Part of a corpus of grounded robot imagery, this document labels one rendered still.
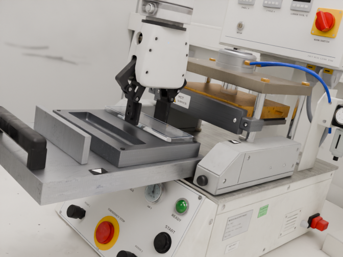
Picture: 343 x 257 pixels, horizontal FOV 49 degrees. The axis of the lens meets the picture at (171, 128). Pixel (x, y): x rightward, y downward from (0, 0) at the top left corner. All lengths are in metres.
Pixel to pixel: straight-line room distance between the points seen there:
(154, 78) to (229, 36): 0.41
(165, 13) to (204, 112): 0.21
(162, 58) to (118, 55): 1.75
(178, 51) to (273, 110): 0.25
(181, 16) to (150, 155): 0.22
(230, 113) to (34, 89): 1.68
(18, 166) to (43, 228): 0.30
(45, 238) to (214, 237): 0.32
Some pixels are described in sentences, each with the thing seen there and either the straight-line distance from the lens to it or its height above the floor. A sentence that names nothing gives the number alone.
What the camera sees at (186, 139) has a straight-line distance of 0.61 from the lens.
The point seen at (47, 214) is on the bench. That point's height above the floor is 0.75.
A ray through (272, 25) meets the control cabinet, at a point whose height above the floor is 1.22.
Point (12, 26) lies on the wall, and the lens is 2.16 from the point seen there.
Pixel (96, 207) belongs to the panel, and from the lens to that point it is 0.75.
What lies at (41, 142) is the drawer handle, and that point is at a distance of 0.48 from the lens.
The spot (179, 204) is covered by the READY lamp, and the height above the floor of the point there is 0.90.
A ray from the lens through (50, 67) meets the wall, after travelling 2.23.
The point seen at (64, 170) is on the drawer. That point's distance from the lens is 0.50.
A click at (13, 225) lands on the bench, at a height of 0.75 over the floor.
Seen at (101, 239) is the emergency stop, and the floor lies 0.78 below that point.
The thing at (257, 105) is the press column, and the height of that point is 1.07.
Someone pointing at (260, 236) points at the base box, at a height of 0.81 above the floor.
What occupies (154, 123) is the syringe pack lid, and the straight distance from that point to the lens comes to 0.65.
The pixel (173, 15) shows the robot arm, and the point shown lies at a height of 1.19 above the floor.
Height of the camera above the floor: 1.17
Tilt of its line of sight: 15 degrees down
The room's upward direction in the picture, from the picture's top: 12 degrees clockwise
